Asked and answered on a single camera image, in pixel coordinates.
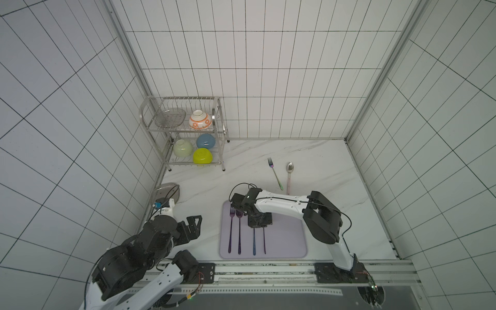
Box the dark purple spoon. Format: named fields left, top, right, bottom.
left=235, top=210, right=244, bottom=255

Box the dark purple fork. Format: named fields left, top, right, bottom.
left=228, top=207, right=235, bottom=253

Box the blue fork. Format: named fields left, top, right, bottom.
left=253, top=228, right=257, bottom=256

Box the rainbow fork green handle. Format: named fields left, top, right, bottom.
left=267, top=158, right=284, bottom=191

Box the silver spoon pink handle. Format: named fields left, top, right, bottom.
left=286, top=162, right=295, bottom=195

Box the purple magenta spoon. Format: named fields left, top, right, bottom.
left=262, top=227, right=267, bottom=254

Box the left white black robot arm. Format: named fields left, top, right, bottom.
left=81, top=215, right=216, bottom=309

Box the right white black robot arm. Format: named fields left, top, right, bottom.
left=229, top=187, right=375, bottom=288

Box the grey glass plate on table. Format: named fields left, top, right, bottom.
left=152, top=182, right=180, bottom=204

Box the lilac rectangular placemat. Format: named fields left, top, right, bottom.
left=220, top=201, right=307, bottom=260

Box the lime green bowl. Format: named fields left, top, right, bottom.
left=192, top=148, right=213, bottom=165

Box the blue bowl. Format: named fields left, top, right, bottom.
left=196, top=134, right=216, bottom=149

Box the pale green bowl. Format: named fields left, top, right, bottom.
left=173, top=139, right=193, bottom=158

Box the steel two-tier dish rack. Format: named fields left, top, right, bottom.
left=139, top=96, right=230, bottom=171

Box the white orange patterned bowl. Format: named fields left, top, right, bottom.
left=189, top=110, right=213, bottom=130

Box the clear glass plate in rack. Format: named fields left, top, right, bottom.
left=154, top=108, right=186, bottom=129

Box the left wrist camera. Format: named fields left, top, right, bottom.
left=154, top=198, right=175, bottom=218

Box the aluminium mounting rail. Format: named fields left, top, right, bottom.
left=167, top=260, right=424, bottom=295

